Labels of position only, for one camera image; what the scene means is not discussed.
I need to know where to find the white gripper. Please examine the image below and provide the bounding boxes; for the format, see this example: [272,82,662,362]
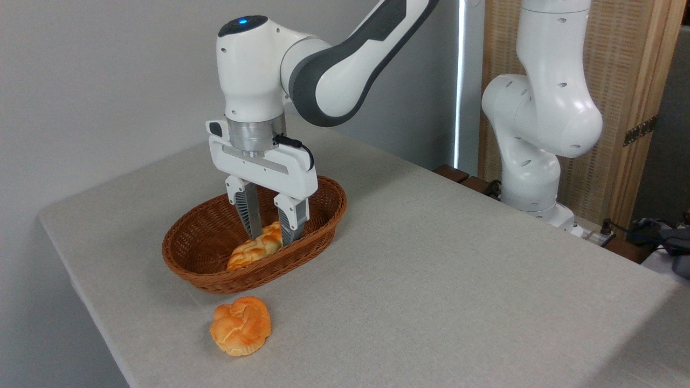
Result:
[206,120,319,247]

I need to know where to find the long braided bread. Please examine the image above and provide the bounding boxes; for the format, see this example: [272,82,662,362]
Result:
[226,221,284,271]

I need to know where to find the round knotted bread roll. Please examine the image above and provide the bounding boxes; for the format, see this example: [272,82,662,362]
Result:
[210,296,272,357]

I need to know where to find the brown wicker oval basket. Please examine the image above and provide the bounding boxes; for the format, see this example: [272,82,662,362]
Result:
[162,175,348,295]

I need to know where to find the grey tablecloth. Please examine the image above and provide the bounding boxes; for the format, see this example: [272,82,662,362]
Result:
[38,116,690,388]

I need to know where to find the metal screen hinge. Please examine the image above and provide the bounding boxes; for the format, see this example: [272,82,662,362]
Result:
[624,115,658,147]

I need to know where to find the wooden rattan folding screen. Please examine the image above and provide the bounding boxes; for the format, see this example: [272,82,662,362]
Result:
[479,0,688,230]

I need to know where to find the dark grey cloth bundle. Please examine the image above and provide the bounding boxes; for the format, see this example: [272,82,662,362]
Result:
[636,216,690,280]

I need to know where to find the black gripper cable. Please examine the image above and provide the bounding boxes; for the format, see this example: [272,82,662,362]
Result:
[272,134,315,172]

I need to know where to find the black power cable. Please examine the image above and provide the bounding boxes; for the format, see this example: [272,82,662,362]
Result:
[601,218,672,250]

